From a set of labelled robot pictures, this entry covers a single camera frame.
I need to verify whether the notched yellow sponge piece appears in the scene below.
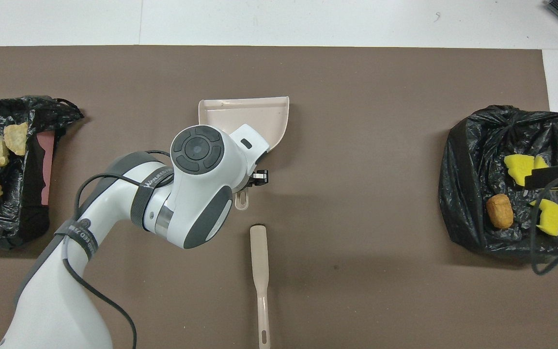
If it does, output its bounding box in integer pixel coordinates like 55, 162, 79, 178
529, 190, 558, 237

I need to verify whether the brown bread roll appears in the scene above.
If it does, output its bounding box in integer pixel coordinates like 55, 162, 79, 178
485, 193, 515, 230

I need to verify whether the beige plastic dustpan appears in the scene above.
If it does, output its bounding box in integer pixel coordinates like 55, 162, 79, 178
198, 95, 291, 210

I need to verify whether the beige handle hand brush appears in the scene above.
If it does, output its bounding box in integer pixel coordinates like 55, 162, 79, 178
249, 224, 271, 349

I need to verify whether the golden striped pastry piece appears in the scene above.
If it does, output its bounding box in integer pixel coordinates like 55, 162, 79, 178
3, 121, 29, 157

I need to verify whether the pink bin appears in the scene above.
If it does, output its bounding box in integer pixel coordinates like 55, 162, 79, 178
34, 132, 57, 207

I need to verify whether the brown table mat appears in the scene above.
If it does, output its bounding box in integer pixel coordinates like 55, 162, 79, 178
0, 45, 558, 349

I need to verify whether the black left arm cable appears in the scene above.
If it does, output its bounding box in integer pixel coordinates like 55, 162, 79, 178
62, 149, 138, 349

